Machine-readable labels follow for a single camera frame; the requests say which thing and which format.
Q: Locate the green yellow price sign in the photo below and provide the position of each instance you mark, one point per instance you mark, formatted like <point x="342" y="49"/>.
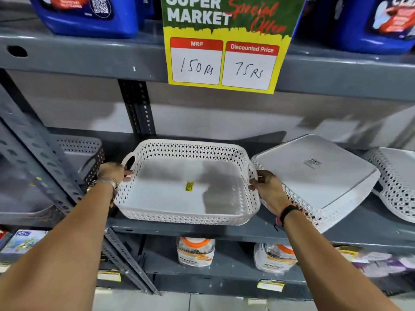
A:
<point x="227" y="29"/>

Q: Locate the person's right hand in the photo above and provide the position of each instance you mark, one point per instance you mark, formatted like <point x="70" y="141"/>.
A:
<point x="270" y="192"/>

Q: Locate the clear jar with orange lid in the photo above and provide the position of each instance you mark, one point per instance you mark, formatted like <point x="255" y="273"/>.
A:
<point x="195" y="254"/>
<point x="274" y="260"/>

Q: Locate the person's left thumb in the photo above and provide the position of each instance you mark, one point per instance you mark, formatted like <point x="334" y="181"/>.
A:
<point x="128" y="173"/>

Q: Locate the person's left hand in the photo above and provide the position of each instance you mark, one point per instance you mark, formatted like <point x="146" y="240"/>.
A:
<point x="110" y="171"/>

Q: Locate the yellow white shelf price tag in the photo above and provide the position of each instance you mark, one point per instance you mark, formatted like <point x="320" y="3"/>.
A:
<point x="257" y="301"/>
<point x="270" y="285"/>
<point x="109" y="275"/>

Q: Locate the blue detergent jug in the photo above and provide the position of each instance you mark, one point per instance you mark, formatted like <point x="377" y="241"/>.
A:
<point x="90" y="22"/>
<point x="149" y="6"/>
<point x="356" y="29"/>

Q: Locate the upturned white perforated plastic basket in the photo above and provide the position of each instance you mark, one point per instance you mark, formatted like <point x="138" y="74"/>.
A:
<point x="311" y="178"/>

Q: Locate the person's right thumb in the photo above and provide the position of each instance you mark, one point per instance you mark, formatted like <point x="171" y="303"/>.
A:
<point x="253" y="185"/>

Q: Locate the person's right forearm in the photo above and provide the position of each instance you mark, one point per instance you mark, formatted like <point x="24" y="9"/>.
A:
<point x="324" y="268"/>

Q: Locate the person's left forearm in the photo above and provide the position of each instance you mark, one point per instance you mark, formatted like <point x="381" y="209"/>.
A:
<point x="58" y="255"/>

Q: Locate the black red wristband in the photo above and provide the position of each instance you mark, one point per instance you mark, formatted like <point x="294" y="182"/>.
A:
<point x="288" y="211"/>

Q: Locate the grey perforated plastic basket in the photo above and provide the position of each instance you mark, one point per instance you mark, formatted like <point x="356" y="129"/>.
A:
<point x="76" y="155"/>

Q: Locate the blue printed product box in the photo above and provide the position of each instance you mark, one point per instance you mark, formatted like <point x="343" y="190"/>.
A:
<point x="22" y="241"/>

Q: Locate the purple white product packets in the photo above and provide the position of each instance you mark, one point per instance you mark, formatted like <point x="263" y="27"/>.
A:
<point x="376" y="260"/>

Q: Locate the grey metal shelf rack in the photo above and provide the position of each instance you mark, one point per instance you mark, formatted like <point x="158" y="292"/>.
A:
<point x="64" y="58"/>

